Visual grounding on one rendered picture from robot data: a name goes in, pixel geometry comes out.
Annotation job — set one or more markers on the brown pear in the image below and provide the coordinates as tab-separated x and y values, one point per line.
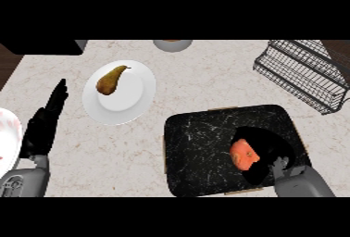
110	81

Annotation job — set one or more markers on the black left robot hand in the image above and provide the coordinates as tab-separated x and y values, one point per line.
43	126

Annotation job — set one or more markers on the black marble tray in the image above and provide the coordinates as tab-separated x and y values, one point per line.
200	154

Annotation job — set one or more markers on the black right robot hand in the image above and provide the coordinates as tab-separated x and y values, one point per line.
266	145

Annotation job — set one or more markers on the black appliance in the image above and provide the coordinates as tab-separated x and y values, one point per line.
43	47

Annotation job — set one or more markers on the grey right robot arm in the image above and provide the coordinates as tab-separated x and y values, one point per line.
300	183

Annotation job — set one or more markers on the grey bowl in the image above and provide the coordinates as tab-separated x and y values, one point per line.
172	45

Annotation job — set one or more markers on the white plate with red pattern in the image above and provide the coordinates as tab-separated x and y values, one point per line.
8	139

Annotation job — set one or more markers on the orange squash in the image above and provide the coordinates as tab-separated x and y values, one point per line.
244	154

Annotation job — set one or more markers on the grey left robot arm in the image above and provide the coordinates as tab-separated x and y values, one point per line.
25	182

